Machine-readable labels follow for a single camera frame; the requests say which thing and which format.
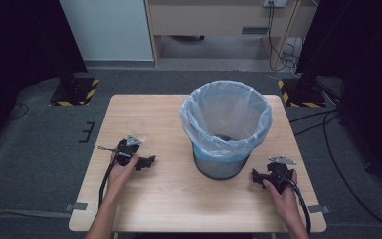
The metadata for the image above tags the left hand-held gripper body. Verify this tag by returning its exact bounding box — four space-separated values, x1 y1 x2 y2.
115 133 143 167

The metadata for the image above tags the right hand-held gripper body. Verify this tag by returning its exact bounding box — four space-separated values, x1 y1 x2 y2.
266 155 298 196

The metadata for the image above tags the person's left hand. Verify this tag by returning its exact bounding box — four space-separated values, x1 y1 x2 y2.
106 153 140 201

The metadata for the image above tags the person's right hand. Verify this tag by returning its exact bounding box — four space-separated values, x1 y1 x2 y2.
262 170 300 221

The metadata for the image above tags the black mesh trash bin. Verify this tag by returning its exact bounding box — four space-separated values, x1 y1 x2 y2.
191 133 252 181

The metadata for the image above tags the black tape floor mark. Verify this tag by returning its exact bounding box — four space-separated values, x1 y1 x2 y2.
78 120 96 144

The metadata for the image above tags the grey tape piece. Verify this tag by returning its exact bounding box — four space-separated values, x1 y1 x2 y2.
64 201 90 213
307 204 331 215

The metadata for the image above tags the translucent plastic trash bag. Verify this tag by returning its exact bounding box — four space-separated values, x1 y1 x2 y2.
178 80 274 164

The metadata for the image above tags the black stand base striped edge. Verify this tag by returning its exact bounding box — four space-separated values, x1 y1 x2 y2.
276 77 328 109
48 77 100 108

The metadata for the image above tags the black curtain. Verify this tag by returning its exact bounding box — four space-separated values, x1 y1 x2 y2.
295 0 382 197
0 0 89 157

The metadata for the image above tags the light wooden desk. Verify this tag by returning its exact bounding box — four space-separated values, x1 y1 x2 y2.
144 0 320 68

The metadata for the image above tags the white power strip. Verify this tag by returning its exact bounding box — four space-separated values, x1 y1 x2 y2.
262 0 289 9

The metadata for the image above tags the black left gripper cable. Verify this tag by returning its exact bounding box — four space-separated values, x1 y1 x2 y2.
97 160 118 209

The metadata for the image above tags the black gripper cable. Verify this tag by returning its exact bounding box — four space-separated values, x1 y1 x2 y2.
97 160 118 209
283 175 312 236

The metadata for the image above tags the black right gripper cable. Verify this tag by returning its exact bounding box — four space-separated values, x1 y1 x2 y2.
283 175 312 236

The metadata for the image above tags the thin black floor cable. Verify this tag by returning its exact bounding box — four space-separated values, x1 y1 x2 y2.
6 102 31 121

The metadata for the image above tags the black power cable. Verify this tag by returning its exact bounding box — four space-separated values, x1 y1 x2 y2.
267 1 300 73

